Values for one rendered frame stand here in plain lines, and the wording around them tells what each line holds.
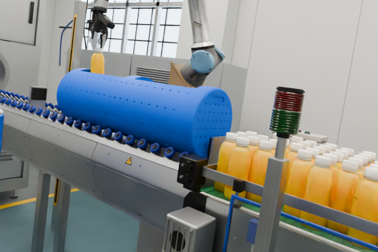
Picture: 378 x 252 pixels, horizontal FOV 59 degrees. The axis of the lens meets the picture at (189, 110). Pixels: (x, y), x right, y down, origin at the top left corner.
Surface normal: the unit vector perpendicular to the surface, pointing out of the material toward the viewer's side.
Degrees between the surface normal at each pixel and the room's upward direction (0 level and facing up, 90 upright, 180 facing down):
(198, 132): 90
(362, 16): 90
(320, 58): 90
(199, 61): 111
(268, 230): 90
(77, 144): 71
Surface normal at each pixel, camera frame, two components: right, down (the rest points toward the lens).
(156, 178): -0.52, -0.34
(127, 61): -0.55, 0.00
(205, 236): 0.79, 0.16
